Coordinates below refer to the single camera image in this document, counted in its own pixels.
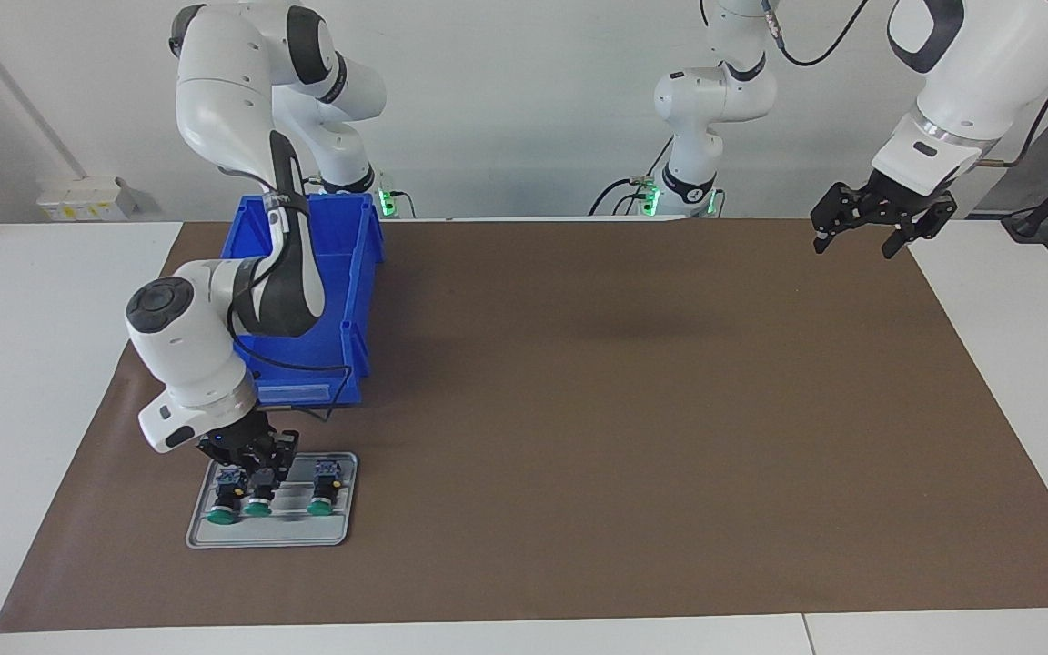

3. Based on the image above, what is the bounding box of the blue plastic storage bin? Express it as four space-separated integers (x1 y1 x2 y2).
221 193 386 408

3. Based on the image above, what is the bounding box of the white wall socket box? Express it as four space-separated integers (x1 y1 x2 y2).
37 176 150 222

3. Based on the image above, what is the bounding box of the brown table mat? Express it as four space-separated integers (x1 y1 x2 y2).
0 218 1048 633

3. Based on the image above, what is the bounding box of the black left arm base cable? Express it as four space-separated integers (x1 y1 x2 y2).
588 136 675 217

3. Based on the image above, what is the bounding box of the gray metal tray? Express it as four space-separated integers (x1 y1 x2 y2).
185 452 359 549

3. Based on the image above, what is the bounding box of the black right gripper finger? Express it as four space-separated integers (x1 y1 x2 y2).
215 444 259 485
260 428 299 488

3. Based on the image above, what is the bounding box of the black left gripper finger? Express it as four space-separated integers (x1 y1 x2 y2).
882 195 959 261
810 181 872 256

